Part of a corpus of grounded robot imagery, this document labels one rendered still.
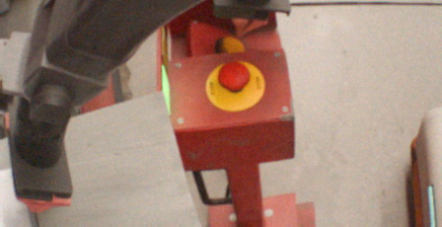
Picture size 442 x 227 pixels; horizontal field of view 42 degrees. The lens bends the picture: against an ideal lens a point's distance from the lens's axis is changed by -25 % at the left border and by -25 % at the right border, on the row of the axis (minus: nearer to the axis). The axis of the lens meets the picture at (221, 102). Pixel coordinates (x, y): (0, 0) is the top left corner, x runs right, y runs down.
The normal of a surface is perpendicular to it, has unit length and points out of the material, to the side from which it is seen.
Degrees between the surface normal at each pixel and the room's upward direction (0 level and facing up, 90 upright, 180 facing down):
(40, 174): 28
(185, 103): 0
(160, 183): 0
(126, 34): 95
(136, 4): 97
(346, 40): 0
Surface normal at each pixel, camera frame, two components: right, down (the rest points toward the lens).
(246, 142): 0.07, 0.85
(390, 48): -0.10, -0.51
